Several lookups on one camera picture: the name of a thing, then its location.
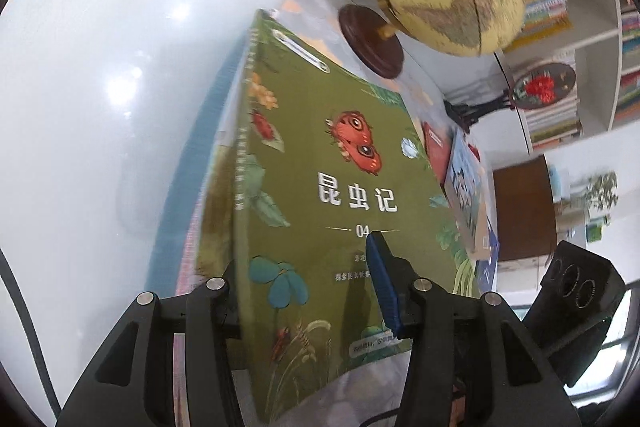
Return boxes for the beige cylinder vase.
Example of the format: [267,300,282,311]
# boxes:
[555,208,589,233]

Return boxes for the blue Aesop fables book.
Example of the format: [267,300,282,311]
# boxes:
[475,221,500,294]

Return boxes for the tan kraft cover book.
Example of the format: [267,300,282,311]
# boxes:
[471,167,491,261]

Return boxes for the light blue cartoon book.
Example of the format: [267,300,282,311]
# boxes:
[444,129,483,251]

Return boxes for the red flower round fan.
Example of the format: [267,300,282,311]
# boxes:
[511,62,576,110]

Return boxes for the antique yellow globe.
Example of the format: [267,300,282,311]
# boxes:
[338,0,526,79]

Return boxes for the wooden sideboard cabinet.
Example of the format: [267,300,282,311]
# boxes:
[494,156,558,262]

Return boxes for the green canister on microwave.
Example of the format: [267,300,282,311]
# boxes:
[585,216,610,243]

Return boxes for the red book with yellow figure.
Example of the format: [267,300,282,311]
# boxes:
[422,121,452,185]

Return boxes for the olive green book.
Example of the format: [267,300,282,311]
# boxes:
[233,11,478,423]

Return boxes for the blue tissue box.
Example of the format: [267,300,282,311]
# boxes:
[548,165,570,202]

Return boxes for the black fan stand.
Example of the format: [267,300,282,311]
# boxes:
[444,89,515,133]

